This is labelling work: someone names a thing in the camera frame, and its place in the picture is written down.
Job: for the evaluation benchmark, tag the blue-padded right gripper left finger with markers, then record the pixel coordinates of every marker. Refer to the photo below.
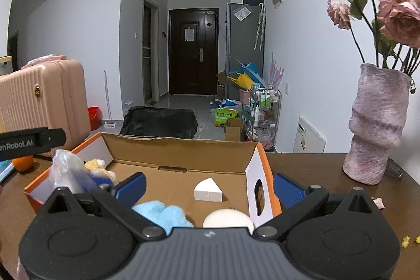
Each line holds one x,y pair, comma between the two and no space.
117,202

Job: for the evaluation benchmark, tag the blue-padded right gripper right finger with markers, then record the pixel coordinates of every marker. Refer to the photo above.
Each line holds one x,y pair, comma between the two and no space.
301,204

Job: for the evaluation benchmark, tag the light blue fluffy toy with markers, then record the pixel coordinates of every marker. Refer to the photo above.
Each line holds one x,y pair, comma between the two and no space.
167,217

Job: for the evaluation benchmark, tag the clear plastic bundle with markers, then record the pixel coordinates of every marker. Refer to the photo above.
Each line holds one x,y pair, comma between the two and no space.
68,170

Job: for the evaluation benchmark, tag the white wedge makeup sponge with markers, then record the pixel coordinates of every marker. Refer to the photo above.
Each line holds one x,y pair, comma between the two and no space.
207,190

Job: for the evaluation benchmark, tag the orange fruit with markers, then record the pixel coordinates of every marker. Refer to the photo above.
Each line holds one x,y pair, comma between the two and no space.
23,164

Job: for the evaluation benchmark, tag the blue tissue pack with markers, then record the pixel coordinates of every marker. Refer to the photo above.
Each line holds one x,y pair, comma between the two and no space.
6,168

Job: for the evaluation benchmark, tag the pink ribbed suitcase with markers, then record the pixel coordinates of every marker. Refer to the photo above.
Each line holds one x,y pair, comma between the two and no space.
49,94

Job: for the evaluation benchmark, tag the white round puff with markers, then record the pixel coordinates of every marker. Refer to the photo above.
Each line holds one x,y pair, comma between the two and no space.
228,218

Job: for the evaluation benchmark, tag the yellow thermos bottle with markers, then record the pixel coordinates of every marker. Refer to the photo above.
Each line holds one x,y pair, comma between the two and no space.
6,65

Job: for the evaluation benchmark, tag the orange cardboard box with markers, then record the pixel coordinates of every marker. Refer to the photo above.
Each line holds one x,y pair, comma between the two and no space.
173,167

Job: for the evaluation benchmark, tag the black duffel bag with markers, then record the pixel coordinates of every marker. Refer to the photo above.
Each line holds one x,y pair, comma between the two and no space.
159,122

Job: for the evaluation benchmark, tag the red bucket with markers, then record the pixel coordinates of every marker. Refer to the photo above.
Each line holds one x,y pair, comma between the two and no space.
94,117

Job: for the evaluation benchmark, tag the metal rolling cart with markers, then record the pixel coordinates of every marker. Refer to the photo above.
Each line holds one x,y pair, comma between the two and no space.
261,114

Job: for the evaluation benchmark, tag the green and yellow bag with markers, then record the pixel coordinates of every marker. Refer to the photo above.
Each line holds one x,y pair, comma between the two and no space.
223,114

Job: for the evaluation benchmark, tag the pink textured vase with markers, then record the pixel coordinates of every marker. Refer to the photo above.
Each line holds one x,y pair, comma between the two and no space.
379,114

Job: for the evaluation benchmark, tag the grey refrigerator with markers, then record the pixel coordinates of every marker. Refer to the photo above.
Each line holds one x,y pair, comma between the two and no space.
241,30

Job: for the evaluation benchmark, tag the dark wooden door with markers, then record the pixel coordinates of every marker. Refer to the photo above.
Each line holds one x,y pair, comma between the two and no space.
193,51

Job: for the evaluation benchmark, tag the dried pink roses bouquet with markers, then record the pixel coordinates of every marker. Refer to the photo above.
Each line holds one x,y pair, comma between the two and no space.
394,25

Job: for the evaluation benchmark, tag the white board against wall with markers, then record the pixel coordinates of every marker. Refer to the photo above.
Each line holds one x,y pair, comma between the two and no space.
307,139

